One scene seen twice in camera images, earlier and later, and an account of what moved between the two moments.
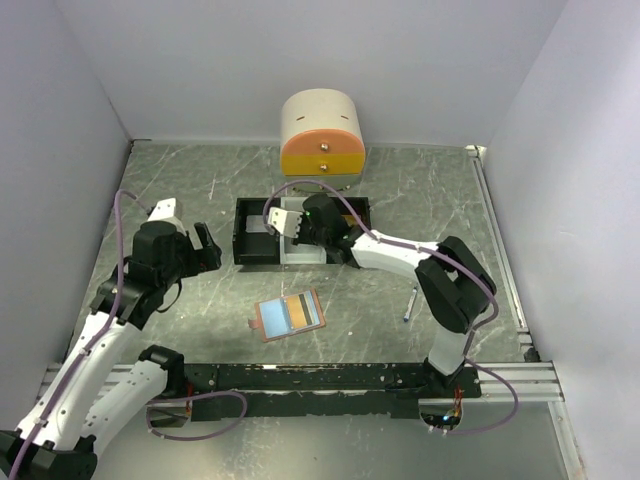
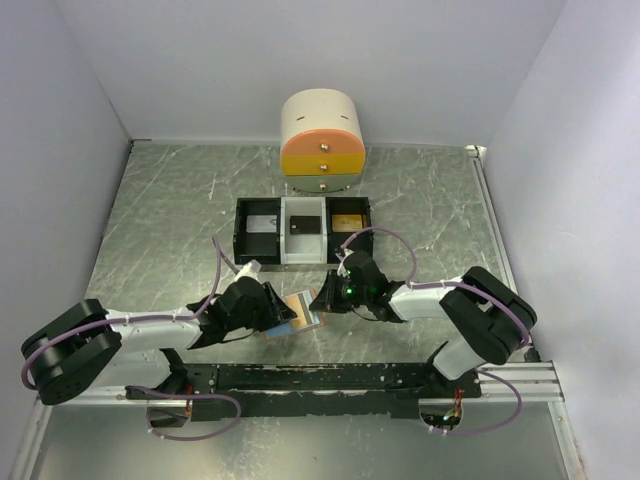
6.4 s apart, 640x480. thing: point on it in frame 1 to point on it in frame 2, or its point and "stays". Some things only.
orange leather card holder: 290,315 stays
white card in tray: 256,224 stays
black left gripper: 182,239 to 276,310
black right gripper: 300,239 to 327,298
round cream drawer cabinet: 321,138 stays
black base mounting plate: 307,391 stays
